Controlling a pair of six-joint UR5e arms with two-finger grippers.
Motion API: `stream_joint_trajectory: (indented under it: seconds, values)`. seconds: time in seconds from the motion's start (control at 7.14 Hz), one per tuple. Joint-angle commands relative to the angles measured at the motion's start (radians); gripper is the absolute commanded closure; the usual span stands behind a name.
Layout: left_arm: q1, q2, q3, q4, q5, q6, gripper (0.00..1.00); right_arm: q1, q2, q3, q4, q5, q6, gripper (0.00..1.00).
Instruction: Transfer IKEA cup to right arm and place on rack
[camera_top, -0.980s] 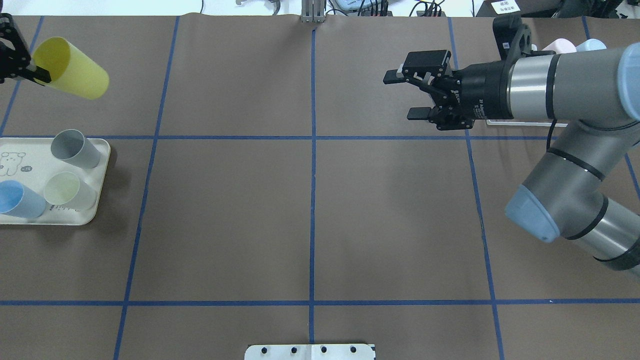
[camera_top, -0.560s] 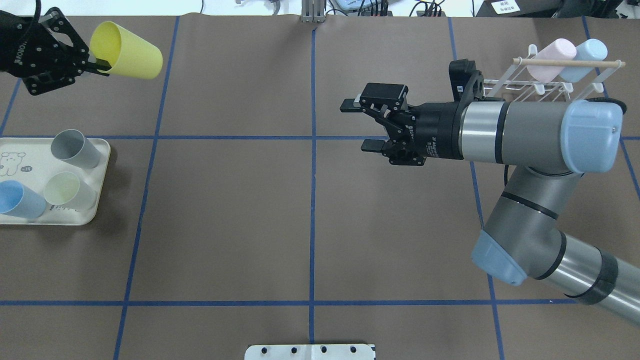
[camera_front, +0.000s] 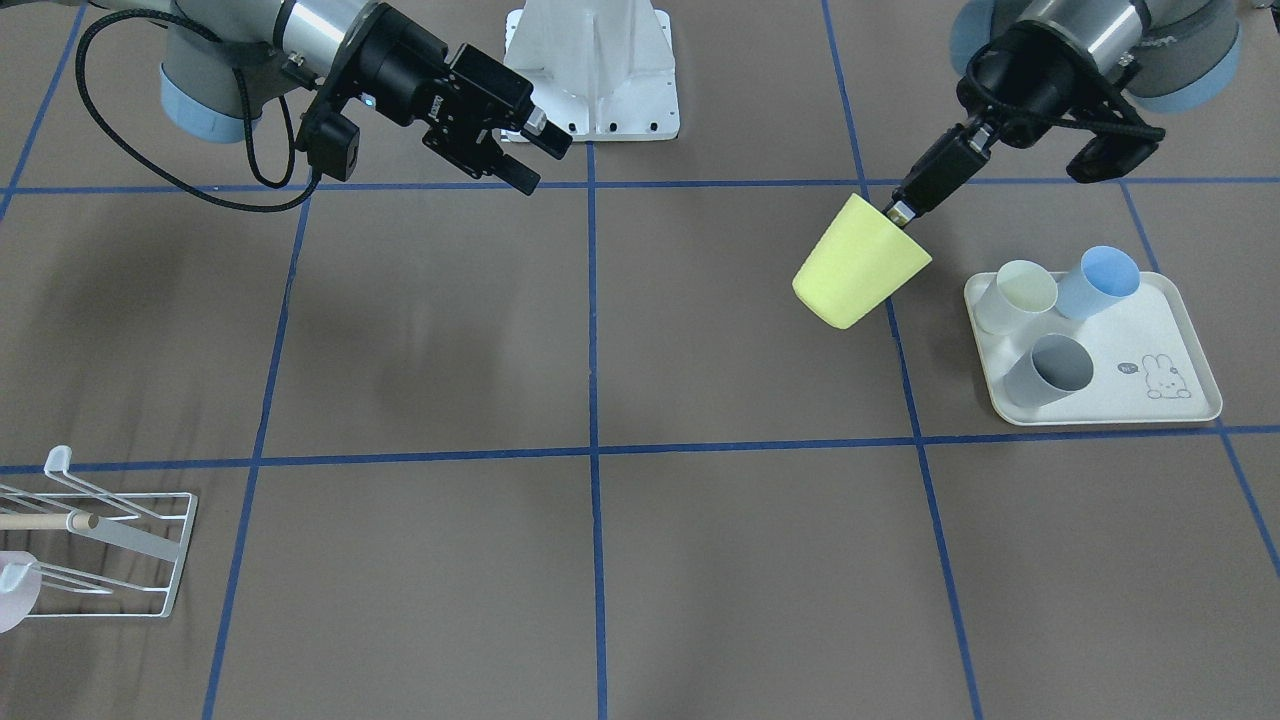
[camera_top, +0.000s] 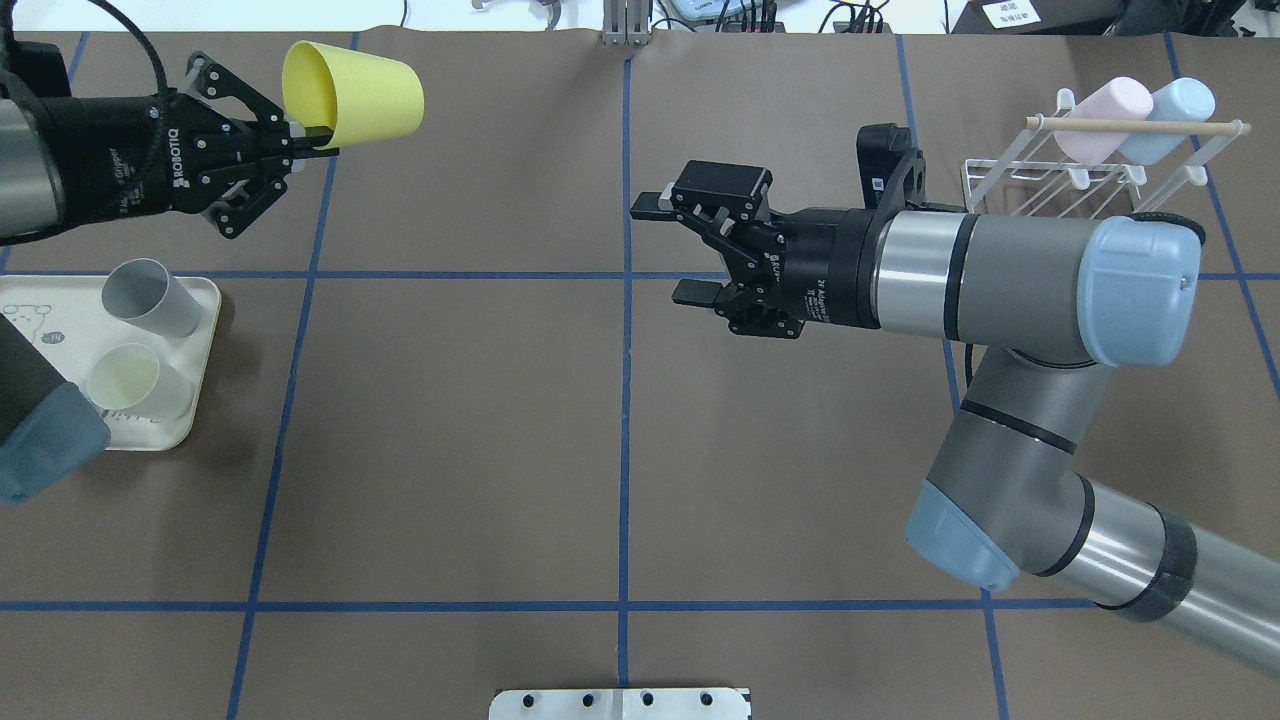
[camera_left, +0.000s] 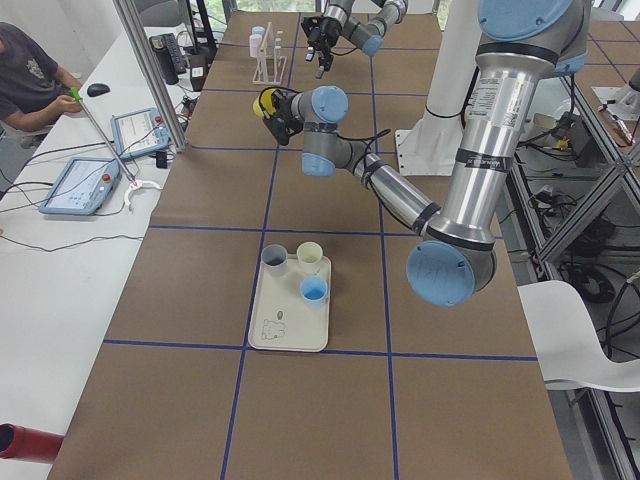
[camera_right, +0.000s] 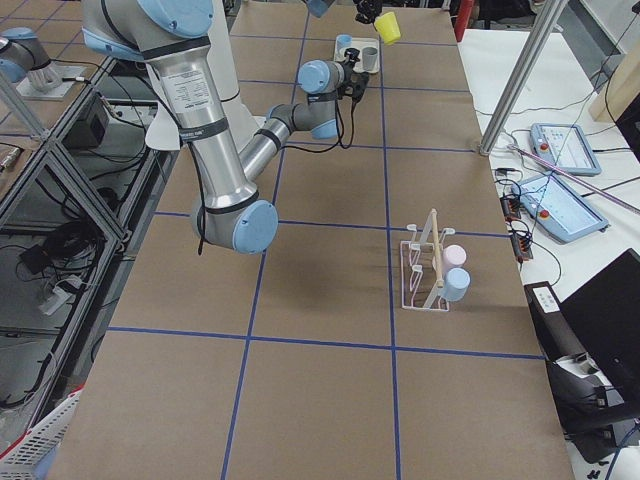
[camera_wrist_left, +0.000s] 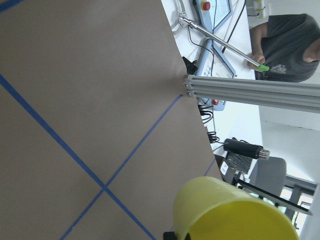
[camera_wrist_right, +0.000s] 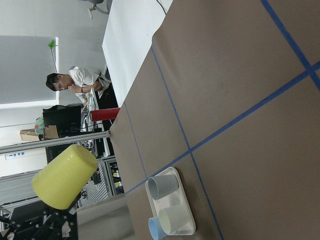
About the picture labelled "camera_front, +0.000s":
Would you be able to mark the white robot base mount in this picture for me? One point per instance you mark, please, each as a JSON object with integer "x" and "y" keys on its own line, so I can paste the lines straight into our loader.
{"x": 603, "y": 71}

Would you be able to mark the yellow plastic cup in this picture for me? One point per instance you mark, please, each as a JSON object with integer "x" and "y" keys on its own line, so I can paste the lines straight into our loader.
{"x": 857, "y": 263}

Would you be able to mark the grey plastic cup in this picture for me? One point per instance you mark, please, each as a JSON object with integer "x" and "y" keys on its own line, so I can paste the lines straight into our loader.
{"x": 1054, "y": 367}

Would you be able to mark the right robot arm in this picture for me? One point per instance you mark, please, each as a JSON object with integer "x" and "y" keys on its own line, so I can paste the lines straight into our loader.
{"x": 225, "y": 60}

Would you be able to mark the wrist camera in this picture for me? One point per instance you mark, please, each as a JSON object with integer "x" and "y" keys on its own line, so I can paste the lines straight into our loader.
{"x": 1110, "y": 157}
{"x": 329, "y": 141}

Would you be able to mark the blue plastic cup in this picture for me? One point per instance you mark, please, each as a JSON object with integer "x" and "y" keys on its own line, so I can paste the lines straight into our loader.
{"x": 1103, "y": 277}

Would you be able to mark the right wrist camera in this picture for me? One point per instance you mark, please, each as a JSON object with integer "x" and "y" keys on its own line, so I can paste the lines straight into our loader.
{"x": 329, "y": 141}

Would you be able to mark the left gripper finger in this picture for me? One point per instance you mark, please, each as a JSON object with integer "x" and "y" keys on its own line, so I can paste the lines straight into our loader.
{"x": 954, "y": 159}

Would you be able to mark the pale green plastic cup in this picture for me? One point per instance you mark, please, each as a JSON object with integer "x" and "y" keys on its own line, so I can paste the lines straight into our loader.
{"x": 1019, "y": 293}

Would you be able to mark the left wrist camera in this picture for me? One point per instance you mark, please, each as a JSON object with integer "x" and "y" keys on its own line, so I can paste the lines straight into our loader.
{"x": 1110, "y": 157}

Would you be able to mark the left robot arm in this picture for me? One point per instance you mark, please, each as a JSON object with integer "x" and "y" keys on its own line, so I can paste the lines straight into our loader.
{"x": 1163, "y": 56}

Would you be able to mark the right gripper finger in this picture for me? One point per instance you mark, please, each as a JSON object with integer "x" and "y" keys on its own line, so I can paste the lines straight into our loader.
{"x": 539, "y": 130}
{"x": 517, "y": 174}

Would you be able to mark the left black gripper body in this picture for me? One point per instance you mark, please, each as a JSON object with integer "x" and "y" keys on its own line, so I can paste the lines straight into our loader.
{"x": 1022, "y": 92}

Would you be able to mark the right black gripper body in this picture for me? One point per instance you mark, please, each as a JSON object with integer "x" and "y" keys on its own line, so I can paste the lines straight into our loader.
{"x": 402, "y": 62}

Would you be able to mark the pink plastic cup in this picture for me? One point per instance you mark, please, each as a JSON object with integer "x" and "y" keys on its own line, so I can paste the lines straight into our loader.
{"x": 21, "y": 582}

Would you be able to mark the cream plastic tray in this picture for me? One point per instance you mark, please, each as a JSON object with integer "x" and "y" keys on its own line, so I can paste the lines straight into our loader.
{"x": 1149, "y": 366}

